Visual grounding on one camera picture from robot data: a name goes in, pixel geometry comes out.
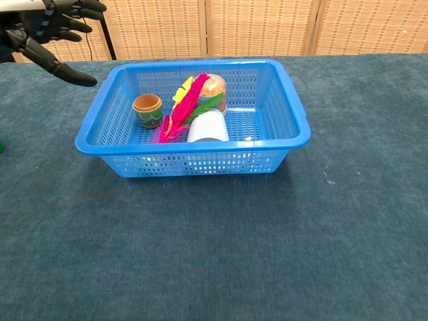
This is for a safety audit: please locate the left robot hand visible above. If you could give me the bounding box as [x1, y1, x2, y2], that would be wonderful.
[0, 0, 107, 88]

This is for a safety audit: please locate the bamboo folding screen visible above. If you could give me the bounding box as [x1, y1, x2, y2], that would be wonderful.
[0, 0, 428, 64]

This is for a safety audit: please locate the blue plastic mesh basket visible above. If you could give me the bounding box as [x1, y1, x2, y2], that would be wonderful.
[74, 59, 312, 179]

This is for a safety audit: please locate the clear jar with orange contents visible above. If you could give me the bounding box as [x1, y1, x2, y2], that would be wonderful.
[197, 74, 228, 118]

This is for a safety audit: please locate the thin black hanging cable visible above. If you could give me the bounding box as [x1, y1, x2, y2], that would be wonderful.
[82, 16, 93, 62]

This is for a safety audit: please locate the small painted terracotta pot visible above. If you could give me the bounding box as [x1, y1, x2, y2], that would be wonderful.
[132, 94, 164, 129]

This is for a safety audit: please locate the light blue handled mug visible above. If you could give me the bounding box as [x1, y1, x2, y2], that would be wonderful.
[186, 108, 230, 144]

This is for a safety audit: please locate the teal carpet table cover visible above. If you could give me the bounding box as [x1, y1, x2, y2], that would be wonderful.
[0, 53, 428, 321]

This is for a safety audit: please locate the colourful feather shuttlecock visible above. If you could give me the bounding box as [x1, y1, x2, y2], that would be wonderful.
[156, 72, 225, 144]

